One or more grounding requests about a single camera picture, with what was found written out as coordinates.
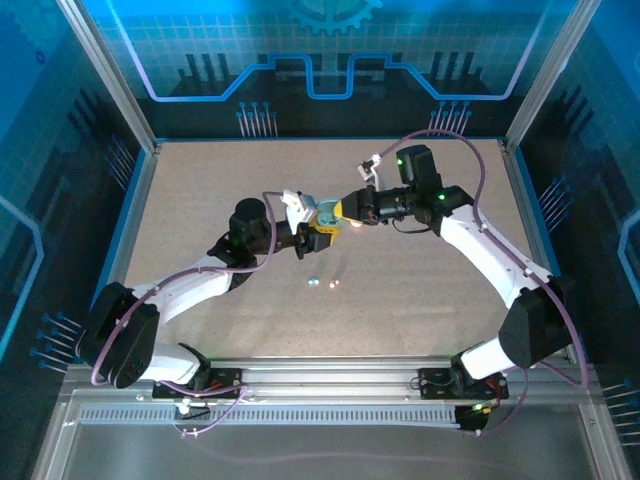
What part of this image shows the blue earbud charging case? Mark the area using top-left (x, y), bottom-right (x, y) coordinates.
top-left (314, 198), bottom-right (342, 229)

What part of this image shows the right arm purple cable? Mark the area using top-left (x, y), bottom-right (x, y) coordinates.
top-left (372, 128), bottom-right (591, 439)

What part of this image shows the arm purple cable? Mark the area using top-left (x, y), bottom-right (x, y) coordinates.
top-left (89, 189), bottom-right (289, 440)
top-left (372, 128), bottom-right (591, 439)

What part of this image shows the aluminium table side rail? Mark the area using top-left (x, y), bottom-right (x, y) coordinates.
top-left (499, 139), bottom-right (576, 361)
top-left (82, 142), bottom-right (162, 364)

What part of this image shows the long aluminium base rail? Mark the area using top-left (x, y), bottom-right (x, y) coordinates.
top-left (67, 355), bottom-right (601, 404)

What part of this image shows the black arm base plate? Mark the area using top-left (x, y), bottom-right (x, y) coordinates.
top-left (418, 367), bottom-right (510, 401)
top-left (151, 366), bottom-right (247, 401)

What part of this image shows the aluminium frame post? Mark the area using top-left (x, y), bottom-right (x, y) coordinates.
top-left (53, 0), bottom-right (160, 154)
top-left (502, 0), bottom-right (604, 154)

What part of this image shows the slotted grey cable duct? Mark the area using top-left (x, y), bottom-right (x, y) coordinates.
top-left (78, 405), bottom-right (474, 426)

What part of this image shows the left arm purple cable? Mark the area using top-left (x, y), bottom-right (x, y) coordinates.
top-left (89, 189), bottom-right (289, 440)

